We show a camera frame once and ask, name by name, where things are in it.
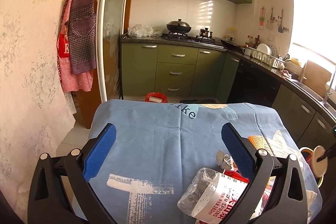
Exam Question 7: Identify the white red milk carton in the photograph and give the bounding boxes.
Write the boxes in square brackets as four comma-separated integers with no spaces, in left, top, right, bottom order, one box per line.
[223,169,276,224]

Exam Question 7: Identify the white pink wrapper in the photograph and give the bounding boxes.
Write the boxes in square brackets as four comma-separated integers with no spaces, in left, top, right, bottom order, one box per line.
[216,150,238,171]

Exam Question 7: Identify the clear crushed plastic bottle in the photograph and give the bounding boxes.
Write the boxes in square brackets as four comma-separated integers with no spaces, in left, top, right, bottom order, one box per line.
[177,168,249,223]

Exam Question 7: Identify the yellow rimmed trash bin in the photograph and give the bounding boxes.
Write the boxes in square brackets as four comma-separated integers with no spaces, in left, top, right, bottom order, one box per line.
[299,145,328,188]

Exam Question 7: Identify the steel kitchen faucet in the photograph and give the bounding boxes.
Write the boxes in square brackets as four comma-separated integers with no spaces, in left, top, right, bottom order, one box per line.
[323,69,336,102]

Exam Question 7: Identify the blue patterned tablecloth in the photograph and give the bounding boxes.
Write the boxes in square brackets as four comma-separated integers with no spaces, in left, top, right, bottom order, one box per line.
[89,100,299,223]

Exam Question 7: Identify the red checked apron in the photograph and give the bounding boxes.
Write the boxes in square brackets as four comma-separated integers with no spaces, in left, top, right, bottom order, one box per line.
[56,0,93,92]

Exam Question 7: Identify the wooden cutting board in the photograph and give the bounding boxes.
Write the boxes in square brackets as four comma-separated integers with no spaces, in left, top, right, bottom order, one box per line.
[303,60,331,97]

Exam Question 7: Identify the red bucket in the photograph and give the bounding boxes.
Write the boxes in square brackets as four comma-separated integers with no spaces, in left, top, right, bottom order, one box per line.
[145,92,168,103]

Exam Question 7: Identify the white dish rack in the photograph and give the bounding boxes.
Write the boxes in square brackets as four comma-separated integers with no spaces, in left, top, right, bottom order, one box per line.
[250,43,285,69]

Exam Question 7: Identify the white mug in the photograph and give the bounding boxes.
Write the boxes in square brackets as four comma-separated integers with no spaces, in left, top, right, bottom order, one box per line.
[243,48,252,56]

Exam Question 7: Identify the green lower cabinets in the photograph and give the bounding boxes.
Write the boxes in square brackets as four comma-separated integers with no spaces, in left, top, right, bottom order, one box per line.
[121,39,335,148]

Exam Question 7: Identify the purple checked apron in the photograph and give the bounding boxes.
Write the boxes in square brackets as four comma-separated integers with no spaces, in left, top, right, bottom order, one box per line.
[68,0,96,75]

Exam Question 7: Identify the small black kettle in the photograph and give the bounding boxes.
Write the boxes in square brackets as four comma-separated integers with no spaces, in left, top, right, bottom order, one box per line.
[199,28,213,39]

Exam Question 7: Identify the clear plastic bag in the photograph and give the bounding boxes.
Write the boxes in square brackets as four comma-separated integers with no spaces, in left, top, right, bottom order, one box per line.
[127,24,154,38]

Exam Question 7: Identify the gas stove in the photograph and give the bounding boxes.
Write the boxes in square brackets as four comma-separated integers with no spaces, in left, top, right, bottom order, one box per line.
[162,32,215,44]

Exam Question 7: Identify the black wok with lid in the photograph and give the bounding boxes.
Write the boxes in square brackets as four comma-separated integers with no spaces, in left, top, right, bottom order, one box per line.
[166,19,191,34]

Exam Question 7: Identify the glass sliding door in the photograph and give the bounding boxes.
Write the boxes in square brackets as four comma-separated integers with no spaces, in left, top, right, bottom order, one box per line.
[96,0,126,102]

